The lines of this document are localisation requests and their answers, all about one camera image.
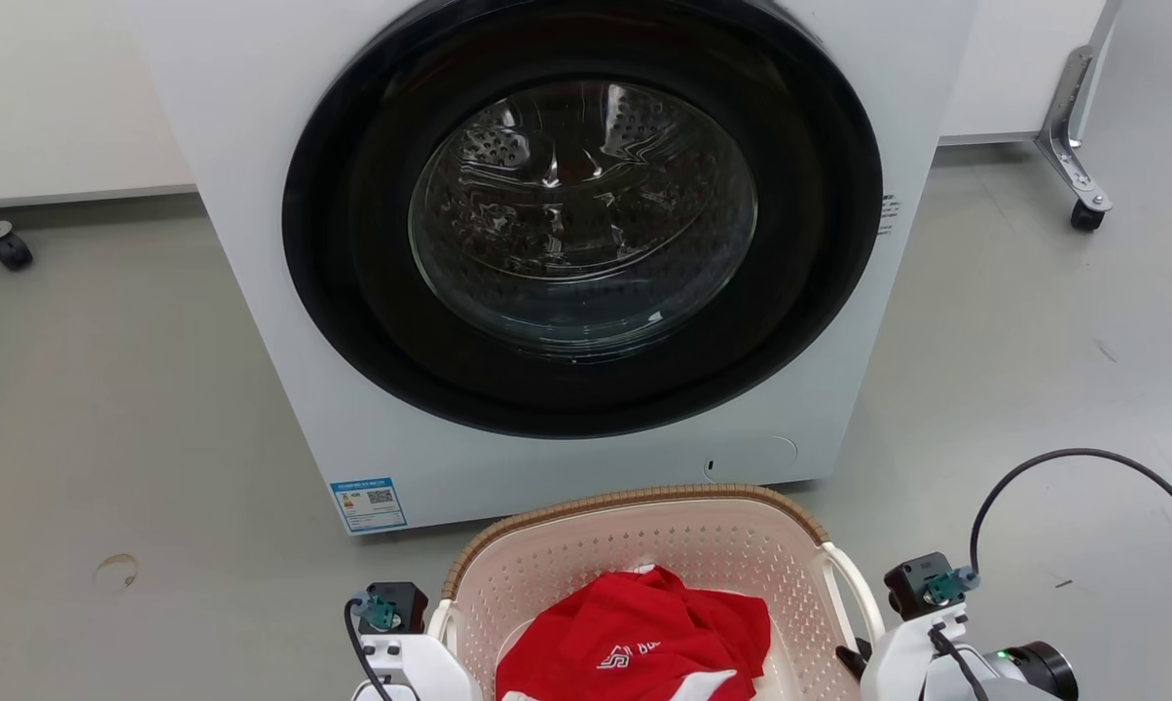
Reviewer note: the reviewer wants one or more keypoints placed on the blue energy label sticker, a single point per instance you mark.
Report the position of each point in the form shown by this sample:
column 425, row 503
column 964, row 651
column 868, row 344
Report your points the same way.
column 369, row 503

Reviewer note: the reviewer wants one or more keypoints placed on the white front-load washing machine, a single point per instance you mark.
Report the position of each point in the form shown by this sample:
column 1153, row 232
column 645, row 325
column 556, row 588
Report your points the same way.
column 255, row 195

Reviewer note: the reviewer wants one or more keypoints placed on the grey caster bracket right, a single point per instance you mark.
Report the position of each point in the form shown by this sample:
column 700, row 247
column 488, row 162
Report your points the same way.
column 1073, row 107

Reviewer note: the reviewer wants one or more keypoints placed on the white partition panel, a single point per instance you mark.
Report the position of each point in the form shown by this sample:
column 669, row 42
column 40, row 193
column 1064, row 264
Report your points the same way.
column 1014, row 68
column 51, row 97

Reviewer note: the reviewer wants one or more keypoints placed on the white and grey right arm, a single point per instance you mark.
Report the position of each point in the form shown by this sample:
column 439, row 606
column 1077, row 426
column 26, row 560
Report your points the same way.
column 1034, row 672

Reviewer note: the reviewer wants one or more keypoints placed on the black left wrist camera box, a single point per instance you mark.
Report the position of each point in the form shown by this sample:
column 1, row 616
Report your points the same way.
column 398, row 606

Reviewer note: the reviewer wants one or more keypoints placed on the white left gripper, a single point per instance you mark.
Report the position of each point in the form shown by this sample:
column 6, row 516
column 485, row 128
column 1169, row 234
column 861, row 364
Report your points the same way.
column 421, row 672

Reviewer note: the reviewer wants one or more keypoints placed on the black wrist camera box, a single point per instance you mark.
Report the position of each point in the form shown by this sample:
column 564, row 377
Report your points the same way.
column 922, row 582
column 398, row 606

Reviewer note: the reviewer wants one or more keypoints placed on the round black washing machine door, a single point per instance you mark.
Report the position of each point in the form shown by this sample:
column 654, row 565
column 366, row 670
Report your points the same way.
column 352, row 321

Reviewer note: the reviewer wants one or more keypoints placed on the beige perforated plastic laundry basket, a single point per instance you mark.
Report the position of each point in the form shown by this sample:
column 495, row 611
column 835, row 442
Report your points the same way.
column 703, row 545

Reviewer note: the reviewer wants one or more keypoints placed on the black caster wheel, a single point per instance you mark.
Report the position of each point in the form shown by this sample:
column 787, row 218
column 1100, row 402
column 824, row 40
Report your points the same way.
column 12, row 251
column 1087, row 215

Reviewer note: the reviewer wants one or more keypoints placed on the red garment with white logo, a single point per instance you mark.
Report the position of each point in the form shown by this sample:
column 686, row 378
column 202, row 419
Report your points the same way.
column 644, row 633

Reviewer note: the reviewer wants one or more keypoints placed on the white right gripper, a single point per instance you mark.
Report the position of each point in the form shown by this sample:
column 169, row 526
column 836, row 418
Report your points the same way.
column 897, row 662

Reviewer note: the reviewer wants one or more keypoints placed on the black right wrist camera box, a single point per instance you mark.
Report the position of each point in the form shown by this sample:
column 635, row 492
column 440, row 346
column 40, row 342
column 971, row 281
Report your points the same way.
column 922, row 582

